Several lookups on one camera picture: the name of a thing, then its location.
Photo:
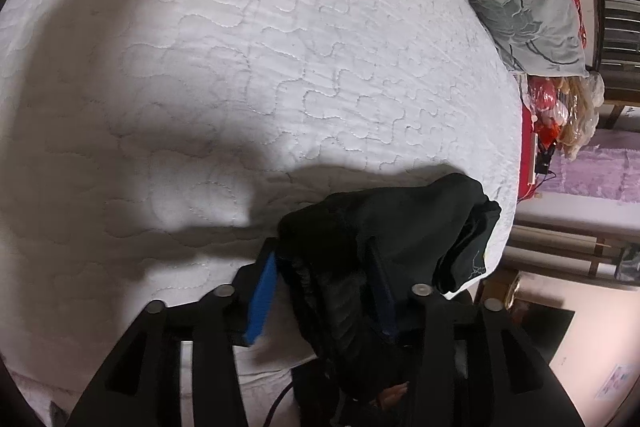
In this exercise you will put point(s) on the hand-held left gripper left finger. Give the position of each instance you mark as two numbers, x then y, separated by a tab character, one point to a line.
262	297

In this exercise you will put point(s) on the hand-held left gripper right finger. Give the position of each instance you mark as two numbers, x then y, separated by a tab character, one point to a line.
440	337

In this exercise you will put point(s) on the black pants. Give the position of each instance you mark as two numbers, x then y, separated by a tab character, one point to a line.
400	227

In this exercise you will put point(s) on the white quilted bed cover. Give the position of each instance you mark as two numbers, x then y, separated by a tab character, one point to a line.
200	57

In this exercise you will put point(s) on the plastic bag of plush toys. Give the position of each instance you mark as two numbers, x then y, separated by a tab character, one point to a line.
575	127

